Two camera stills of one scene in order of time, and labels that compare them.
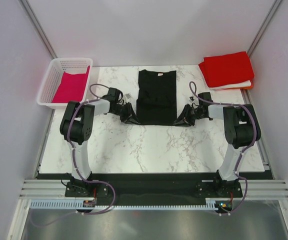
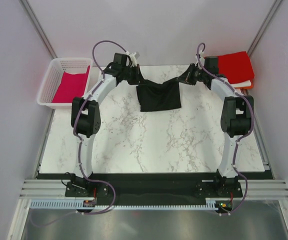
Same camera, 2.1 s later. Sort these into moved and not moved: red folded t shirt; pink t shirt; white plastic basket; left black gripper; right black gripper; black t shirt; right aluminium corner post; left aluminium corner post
Moved: right black gripper; left black gripper; black t shirt
Not moved: white plastic basket; pink t shirt; right aluminium corner post; left aluminium corner post; red folded t shirt
